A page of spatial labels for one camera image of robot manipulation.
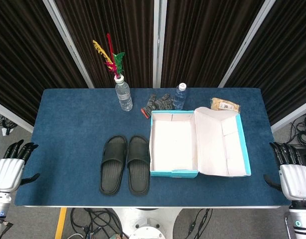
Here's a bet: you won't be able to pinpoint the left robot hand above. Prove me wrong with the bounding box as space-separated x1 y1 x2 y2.
0 139 41 193

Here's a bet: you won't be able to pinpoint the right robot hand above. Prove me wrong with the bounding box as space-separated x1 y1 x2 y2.
264 141 306 201

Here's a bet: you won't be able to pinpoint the black rubber slipper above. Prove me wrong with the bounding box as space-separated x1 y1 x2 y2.
99 135 128 195
127 135 151 197

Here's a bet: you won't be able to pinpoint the light blue shoebox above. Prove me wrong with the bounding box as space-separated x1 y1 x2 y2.
150 106 252 179

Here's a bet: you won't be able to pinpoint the blue cloth covered table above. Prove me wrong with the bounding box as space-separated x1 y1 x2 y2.
14 87 292 209

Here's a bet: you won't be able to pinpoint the beige snack packet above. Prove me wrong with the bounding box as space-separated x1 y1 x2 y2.
209 97 242 114

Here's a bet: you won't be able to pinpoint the tall clear water bottle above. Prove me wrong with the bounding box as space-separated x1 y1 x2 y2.
115 81 133 112

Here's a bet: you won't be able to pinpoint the small blue water bottle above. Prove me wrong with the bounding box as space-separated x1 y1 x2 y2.
173 83 188 111

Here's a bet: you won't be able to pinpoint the grey knit work glove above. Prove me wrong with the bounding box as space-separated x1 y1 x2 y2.
141 93 175 120

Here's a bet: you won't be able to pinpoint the tangled black floor cables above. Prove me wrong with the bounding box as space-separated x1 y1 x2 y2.
290 113 306 150

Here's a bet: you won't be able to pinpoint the floor cables with white plug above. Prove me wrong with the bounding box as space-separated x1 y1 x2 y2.
0 111 18 136

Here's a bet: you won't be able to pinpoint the aluminium partition post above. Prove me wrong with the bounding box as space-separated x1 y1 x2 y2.
153 0 168 88
0 99 34 134
271 99 306 132
42 0 95 88
218 0 277 88

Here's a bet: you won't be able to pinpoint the black floor cable bundle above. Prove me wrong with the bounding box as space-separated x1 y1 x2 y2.
70 208 124 239

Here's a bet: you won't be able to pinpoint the black cable with inline switch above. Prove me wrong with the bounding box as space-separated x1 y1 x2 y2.
185 208 213 236

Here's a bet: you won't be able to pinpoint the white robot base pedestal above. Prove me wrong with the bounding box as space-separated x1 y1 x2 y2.
113 208 183 239

